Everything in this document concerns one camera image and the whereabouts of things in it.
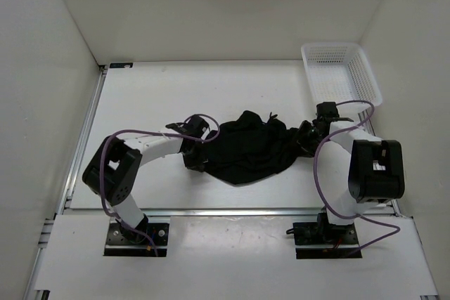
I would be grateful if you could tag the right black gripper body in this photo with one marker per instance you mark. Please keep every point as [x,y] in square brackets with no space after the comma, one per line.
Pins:
[308,137]

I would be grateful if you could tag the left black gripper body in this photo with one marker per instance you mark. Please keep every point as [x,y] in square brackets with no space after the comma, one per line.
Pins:
[195,157]

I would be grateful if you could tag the black shorts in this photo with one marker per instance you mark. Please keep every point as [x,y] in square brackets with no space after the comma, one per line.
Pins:
[250,149]

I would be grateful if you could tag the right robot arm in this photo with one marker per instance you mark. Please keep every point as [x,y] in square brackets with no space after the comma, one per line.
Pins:
[375,176]

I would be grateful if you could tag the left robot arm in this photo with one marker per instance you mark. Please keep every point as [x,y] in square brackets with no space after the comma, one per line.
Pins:
[113,169]

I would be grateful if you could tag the white perforated plastic basket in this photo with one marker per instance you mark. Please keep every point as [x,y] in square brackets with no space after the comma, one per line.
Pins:
[340,71]

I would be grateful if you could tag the small dark label sticker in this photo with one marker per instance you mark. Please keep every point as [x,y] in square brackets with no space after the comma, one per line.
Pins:
[120,65]

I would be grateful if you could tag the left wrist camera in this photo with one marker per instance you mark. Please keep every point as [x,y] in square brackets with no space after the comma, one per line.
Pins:
[194,126]

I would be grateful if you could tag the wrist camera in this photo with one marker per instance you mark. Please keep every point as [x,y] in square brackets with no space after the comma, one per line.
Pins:
[327,112]
[194,126]

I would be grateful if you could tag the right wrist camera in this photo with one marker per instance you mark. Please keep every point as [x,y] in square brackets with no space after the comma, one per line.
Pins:
[327,112]

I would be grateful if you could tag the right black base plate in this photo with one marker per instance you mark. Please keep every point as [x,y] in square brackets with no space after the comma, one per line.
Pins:
[319,242]

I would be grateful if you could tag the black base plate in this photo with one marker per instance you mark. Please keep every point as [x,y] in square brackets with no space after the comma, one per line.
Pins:
[319,242]
[123,243]

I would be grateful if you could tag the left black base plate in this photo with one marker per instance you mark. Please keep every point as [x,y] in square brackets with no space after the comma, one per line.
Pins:
[123,243]

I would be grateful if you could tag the aluminium left rail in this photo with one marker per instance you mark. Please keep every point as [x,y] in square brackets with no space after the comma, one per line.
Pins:
[82,141]

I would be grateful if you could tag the aluminium rail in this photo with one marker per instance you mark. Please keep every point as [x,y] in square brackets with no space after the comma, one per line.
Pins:
[383,211]
[82,141]

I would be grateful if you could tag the aluminium front rail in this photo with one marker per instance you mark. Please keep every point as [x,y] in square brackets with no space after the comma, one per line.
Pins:
[383,211]

